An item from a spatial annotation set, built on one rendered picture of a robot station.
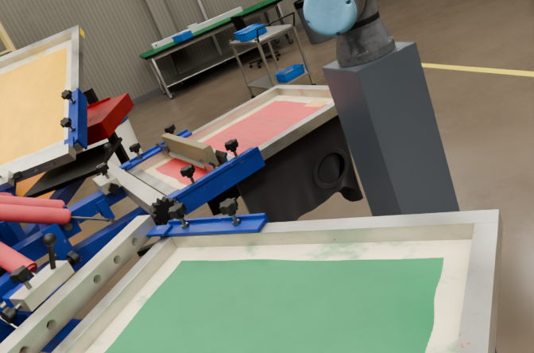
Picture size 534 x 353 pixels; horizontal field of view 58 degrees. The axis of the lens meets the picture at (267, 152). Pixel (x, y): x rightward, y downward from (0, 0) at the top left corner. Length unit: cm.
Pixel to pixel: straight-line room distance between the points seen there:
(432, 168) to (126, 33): 834
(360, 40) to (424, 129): 29
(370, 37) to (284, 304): 67
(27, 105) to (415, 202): 177
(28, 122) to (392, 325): 190
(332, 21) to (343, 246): 47
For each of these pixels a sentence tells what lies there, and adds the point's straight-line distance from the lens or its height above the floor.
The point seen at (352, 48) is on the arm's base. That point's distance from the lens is 122.
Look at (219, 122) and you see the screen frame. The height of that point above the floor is 98.
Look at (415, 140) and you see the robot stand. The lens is 131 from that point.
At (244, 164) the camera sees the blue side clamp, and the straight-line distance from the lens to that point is 149.
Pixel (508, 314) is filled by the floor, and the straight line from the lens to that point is 215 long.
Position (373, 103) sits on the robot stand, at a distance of 121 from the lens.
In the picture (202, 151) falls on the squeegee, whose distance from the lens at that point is 155.
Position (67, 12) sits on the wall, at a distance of 934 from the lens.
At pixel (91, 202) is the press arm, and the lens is 163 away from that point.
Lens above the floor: 151
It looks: 20 degrees down
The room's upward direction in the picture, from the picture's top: 22 degrees counter-clockwise
